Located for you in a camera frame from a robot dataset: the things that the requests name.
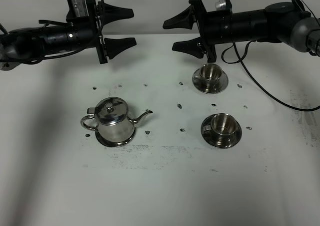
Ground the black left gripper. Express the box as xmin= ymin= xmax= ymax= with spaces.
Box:
xmin=85 ymin=0 xmax=136 ymax=64

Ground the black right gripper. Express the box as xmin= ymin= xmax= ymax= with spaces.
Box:
xmin=162 ymin=0 xmax=217 ymax=63

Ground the stainless steel teapot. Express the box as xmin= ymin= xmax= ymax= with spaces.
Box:
xmin=80 ymin=97 xmax=153 ymax=142

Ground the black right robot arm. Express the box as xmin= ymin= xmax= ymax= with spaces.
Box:
xmin=163 ymin=0 xmax=320 ymax=63

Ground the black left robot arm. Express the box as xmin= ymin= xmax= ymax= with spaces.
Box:
xmin=0 ymin=0 xmax=137 ymax=71

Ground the far stainless steel teacup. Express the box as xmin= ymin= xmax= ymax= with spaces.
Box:
xmin=192 ymin=63 xmax=223 ymax=88

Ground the stainless steel teacup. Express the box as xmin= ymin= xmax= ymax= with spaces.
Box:
xmin=201 ymin=113 xmax=238 ymax=140
xmin=192 ymin=63 xmax=223 ymax=88

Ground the far stainless steel saucer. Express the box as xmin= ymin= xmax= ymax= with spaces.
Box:
xmin=192 ymin=69 xmax=229 ymax=94

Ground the stainless steel saucer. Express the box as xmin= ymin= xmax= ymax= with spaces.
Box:
xmin=192 ymin=69 xmax=229 ymax=94
xmin=200 ymin=122 xmax=242 ymax=149

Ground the near stainless steel teacup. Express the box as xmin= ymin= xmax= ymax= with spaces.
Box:
xmin=201 ymin=113 xmax=238 ymax=140

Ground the near stainless steel saucer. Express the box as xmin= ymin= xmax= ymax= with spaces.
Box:
xmin=200 ymin=122 xmax=242 ymax=149

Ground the steel teapot saucer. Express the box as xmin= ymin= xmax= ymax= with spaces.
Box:
xmin=95 ymin=130 xmax=136 ymax=148

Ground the black left camera cable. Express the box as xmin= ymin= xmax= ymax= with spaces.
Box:
xmin=0 ymin=0 xmax=106 ymax=64

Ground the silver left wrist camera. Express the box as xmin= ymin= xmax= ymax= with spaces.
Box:
xmin=70 ymin=0 xmax=88 ymax=17

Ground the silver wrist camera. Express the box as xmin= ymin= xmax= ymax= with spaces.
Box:
xmin=70 ymin=0 xmax=88 ymax=17
xmin=215 ymin=0 xmax=232 ymax=12

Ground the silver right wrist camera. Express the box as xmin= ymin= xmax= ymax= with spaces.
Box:
xmin=215 ymin=0 xmax=232 ymax=12

